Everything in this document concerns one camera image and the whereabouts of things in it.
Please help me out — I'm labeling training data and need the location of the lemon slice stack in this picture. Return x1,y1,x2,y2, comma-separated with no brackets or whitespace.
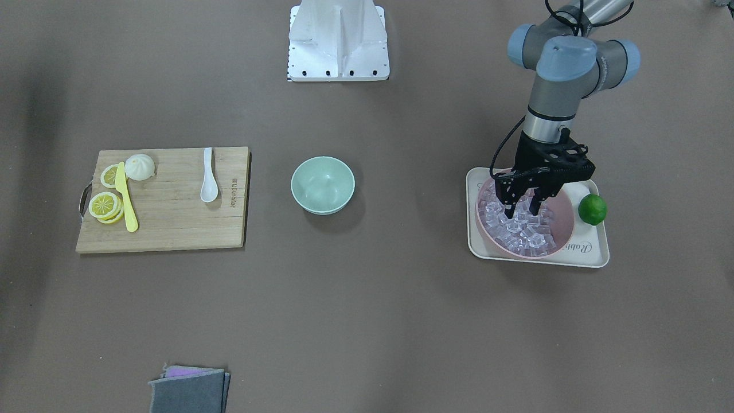
88,192,125,224

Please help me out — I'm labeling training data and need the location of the single lemon slice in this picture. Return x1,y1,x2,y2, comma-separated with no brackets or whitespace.
100,164,119,189

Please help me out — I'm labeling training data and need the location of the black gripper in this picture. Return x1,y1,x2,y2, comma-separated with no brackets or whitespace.
494,128,596,219

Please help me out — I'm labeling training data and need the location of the yellow plastic knife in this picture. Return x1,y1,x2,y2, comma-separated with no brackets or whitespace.
115,162,139,232

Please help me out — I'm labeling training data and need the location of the grey folded cloth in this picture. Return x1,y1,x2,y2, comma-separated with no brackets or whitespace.
149,364,231,412

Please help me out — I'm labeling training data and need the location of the white ceramic spoon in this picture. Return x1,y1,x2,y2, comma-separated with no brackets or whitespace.
200,147,218,203

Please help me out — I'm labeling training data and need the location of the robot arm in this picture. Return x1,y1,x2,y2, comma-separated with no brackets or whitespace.
493,1,641,219

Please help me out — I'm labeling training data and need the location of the pink bowl of ice cubes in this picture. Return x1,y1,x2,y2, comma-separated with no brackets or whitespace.
467,168,576,260

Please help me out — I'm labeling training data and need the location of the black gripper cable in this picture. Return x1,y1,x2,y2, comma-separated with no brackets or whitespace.
489,0,634,178

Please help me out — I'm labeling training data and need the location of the bamboo cutting board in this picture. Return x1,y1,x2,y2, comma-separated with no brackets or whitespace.
76,146,250,254

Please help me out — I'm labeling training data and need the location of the green lime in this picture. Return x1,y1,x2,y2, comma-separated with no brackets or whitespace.
577,193,608,227

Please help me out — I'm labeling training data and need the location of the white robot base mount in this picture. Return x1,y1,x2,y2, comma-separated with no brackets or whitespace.
287,1,391,82

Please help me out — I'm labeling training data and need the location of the beige rabbit tray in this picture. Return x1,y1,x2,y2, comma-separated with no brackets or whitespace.
464,167,609,268

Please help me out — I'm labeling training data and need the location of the mint green bowl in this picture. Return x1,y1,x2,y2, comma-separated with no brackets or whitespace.
290,156,356,215

